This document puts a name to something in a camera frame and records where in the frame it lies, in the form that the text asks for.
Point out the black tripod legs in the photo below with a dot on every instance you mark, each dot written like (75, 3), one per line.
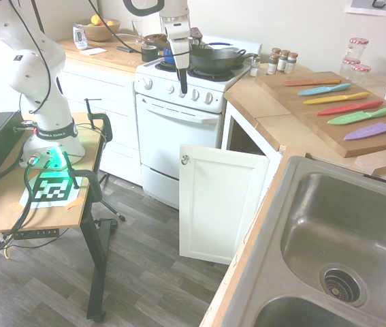
(109, 204)

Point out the purple knife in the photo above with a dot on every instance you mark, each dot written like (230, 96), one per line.
(373, 131)

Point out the spice jar with brown lid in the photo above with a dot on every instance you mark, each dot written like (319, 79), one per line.
(275, 50)

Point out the flat black remote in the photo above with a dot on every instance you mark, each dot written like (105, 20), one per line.
(124, 49)

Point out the wooden fruit bowl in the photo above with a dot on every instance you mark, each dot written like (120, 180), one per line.
(102, 31)

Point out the red apple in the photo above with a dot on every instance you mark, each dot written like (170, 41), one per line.
(101, 24)

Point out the glass salt shaker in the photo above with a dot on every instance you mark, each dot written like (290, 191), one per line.
(255, 66)

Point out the narrow wooden board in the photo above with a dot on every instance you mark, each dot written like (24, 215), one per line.
(383, 163)

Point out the teal knife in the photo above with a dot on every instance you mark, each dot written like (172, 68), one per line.
(322, 90)

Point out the yellow lemon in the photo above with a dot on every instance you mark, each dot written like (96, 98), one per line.
(96, 19)

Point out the white cabinet with panel doors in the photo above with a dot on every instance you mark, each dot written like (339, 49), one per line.
(104, 102)

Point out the black tape roll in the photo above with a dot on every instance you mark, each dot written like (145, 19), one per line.
(149, 54)

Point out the white notepad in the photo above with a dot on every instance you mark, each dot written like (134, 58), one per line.
(92, 51)

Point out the black screw clamp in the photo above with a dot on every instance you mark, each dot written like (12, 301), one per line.
(94, 190)
(105, 126)

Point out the white base cabinet frame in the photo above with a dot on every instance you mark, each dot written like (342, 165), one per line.
(228, 122)

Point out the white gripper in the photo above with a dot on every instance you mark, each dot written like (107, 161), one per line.
(180, 41)

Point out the black wok pan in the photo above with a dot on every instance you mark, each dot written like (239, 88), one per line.
(213, 60)

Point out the red knife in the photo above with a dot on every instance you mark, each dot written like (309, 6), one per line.
(349, 108)

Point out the spice jar with white label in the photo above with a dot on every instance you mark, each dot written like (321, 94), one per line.
(283, 62)
(291, 64)

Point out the orange knife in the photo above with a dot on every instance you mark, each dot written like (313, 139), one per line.
(310, 82)

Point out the clear drinking glass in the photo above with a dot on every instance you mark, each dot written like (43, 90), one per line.
(137, 32)

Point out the white cabinet door with knob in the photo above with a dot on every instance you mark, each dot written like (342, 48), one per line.
(223, 204)

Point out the small yellow fruit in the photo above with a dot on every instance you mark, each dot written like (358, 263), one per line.
(110, 23)

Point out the wooden table with black legs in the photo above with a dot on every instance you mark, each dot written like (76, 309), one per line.
(56, 214)

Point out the large wooden cutting board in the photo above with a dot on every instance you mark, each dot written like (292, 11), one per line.
(322, 133)

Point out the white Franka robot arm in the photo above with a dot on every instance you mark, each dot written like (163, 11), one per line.
(44, 73)

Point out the fiducial marker paper sheet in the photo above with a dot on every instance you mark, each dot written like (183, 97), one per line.
(53, 190)

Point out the yellow knife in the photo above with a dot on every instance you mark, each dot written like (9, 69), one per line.
(335, 98)

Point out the stainless steel double sink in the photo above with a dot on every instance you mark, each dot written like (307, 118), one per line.
(332, 238)

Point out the green knife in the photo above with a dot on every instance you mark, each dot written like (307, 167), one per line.
(356, 117)

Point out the white kitchen stove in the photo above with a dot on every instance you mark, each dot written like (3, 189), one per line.
(179, 136)

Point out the paper print on wall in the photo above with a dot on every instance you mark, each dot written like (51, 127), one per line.
(373, 7)

